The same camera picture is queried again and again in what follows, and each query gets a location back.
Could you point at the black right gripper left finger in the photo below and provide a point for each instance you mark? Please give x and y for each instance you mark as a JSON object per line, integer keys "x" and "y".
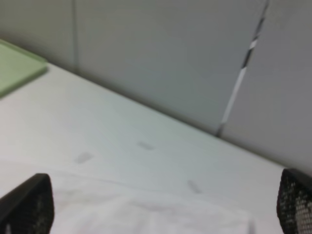
{"x": 29, "y": 208}

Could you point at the white short sleeve shirt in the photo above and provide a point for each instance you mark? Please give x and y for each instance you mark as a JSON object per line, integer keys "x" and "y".
{"x": 86, "y": 205}

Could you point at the green plastic tray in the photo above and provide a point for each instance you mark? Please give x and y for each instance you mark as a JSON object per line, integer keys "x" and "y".
{"x": 18, "y": 67}

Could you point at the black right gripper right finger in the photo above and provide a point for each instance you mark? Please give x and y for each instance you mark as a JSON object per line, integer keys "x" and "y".
{"x": 294, "y": 202}

